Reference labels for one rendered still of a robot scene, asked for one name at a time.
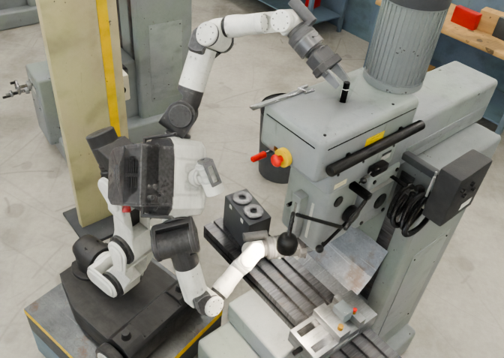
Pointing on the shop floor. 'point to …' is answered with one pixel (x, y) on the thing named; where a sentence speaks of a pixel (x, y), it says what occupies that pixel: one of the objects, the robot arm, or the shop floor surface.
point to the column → (390, 326)
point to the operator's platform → (43, 305)
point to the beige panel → (84, 84)
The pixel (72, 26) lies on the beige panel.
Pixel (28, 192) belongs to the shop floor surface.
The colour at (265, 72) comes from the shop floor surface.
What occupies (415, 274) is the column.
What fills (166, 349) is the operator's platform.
